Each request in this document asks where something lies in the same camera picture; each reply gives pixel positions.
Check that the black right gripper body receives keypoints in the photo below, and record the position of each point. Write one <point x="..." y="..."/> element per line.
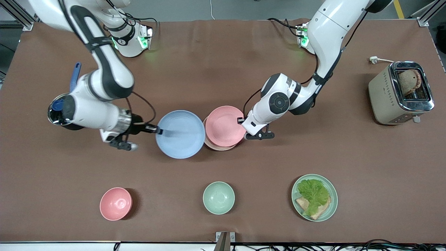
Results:
<point x="138" y="128"/>

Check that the pink plate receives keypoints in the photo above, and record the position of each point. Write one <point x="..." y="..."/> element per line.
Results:
<point x="224" y="127"/>

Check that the blue plate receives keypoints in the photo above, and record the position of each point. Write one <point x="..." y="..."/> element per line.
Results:
<point x="181" y="139"/>

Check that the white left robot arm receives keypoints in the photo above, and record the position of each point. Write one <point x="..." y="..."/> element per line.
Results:
<point x="327" y="28"/>

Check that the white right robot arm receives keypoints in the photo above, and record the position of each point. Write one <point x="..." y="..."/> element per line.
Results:
<point x="111" y="73"/>

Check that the beige plate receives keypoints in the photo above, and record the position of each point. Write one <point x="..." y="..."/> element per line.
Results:
<point x="217" y="148"/>

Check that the brown table cover sheet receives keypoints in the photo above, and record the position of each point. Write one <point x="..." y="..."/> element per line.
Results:
<point x="223" y="69"/>

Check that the pink bowl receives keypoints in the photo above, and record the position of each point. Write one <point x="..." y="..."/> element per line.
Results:
<point x="115" y="204"/>

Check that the green bowl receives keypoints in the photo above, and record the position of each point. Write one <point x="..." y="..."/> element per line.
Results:
<point x="218" y="198"/>

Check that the glass lid blue knob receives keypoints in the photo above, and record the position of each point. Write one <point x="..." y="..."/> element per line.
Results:
<point x="55" y="111"/>

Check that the green lettuce leaf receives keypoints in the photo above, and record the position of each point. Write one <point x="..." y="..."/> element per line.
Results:
<point x="313" y="191"/>

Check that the brown bread slice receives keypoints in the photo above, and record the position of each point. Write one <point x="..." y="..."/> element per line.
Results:
<point x="322" y="211"/>

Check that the green plate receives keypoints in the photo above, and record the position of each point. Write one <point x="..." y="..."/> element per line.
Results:
<point x="332" y="205"/>

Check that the beige chrome toaster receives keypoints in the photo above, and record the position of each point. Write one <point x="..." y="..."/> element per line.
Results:
<point x="383" y="101"/>

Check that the brown toast slice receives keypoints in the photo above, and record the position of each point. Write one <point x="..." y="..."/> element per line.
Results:
<point x="408" y="82"/>

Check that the metal camera bracket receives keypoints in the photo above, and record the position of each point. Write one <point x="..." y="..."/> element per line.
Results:
<point x="224" y="240"/>

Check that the aluminium frame profile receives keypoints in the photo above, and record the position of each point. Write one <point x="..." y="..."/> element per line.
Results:
<point x="427" y="17"/>
<point x="21" y="14"/>

